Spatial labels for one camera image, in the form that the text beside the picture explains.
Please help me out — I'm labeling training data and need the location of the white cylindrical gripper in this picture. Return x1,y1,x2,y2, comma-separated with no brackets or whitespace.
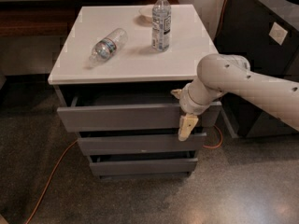
171,83,209,141

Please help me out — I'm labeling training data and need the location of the grey bottom drawer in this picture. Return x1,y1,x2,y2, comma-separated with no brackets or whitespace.
88,151,198,176

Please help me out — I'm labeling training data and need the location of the orange cable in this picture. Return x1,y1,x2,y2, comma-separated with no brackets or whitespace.
23,0,239,224

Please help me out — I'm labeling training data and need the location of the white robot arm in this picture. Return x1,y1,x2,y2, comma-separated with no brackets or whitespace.
171,53,299,141

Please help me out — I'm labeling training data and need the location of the grey middle drawer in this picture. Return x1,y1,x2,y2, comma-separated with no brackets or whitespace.
78,132,206,156

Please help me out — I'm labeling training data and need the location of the grey drawer cabinet white top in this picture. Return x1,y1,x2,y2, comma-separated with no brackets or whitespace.
49,5,221,176

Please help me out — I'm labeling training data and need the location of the black cabinet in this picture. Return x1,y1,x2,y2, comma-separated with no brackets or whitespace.
214,0,299,138

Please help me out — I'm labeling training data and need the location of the grey top drawer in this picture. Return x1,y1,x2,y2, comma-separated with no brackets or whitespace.
56,85,222,133

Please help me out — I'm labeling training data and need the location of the standing clear water bottle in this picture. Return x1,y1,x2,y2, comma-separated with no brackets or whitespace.
151,0,172,51

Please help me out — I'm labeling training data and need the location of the small white bowl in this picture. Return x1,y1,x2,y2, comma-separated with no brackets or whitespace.
139,5,153,22

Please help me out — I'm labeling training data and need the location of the clear water bottle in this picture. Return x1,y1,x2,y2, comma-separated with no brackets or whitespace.
90,28,128,63
151,0,172,51

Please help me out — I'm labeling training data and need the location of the dark wooden bench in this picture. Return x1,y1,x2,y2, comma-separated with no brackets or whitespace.
0,0,179,38

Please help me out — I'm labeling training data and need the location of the white wall plate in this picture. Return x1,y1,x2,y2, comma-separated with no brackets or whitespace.
269,22,288,45

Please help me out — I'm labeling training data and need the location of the grey drawer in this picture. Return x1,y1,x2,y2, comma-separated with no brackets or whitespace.
56,85,222,133
88,151,198,176
78,132,206,156

